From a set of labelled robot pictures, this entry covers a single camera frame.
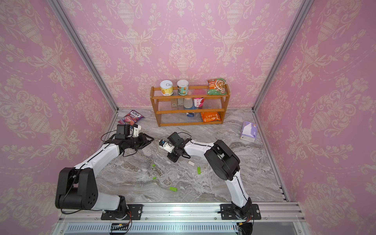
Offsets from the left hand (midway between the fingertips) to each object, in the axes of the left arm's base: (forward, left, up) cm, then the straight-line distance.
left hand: (153, 140), depth 87 cm
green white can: (+23, -18, +22) cm, 36 cm away
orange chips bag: (+27, -37, -7) cm, 46 cm away
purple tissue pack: (+12, -62, -6) cm, 64 cm away
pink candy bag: (+26, +23, -10) cm, 37 cm away
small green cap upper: (-10, 0, -12) cm, 16 cm away
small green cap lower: (-18, -2, -13) cm, 22 cm away
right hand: (-3, -10, -12) cm, 16 cm away
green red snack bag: (+25, -38, +21) cm, 50 cm away
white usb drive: (-8, -23, -13) cm, 28 cm away
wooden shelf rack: (+26, -8, +1) cm, 27 cm away
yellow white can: (+22, -8, +21) cm, 32 cm away
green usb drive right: (-13, -28, -13) cm, 33 cm away
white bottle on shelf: (+26, -20, +7) cm, 34 cm away
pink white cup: (+25, -28, +9) cm, 38 cm away
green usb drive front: (-24, -13, -13) cm, 30 cm away
